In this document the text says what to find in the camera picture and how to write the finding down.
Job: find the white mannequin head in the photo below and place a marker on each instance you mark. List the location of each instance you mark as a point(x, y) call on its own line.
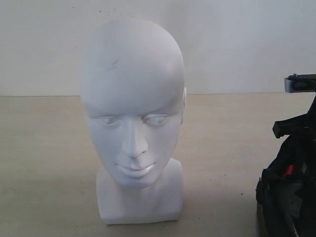
point(134, 95)

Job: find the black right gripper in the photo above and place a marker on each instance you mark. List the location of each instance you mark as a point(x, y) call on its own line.
point(297, 124)

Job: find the black helmet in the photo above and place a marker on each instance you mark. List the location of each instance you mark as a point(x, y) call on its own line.
point(286, 191)

